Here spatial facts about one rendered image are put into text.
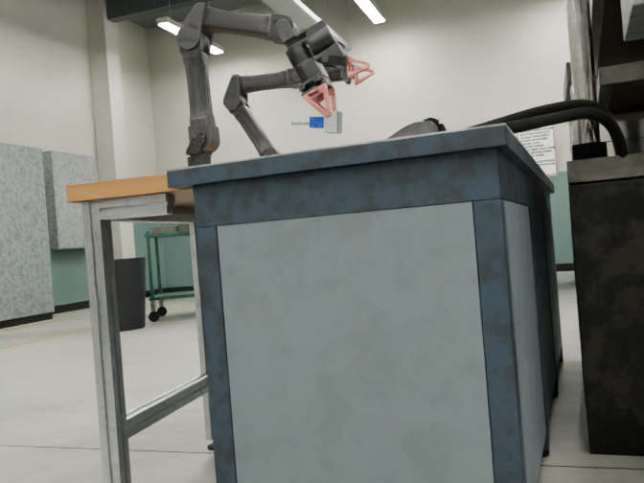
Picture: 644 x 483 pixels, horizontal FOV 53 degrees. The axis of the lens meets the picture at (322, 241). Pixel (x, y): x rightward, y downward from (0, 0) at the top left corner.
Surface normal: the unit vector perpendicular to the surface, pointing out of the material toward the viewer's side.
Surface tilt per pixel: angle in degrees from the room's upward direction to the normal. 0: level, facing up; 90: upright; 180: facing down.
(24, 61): 90
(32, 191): 90
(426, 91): 90
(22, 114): 90
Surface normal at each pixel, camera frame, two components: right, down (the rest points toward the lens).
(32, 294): 0.94, -0.07
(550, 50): -0.33, 0.03
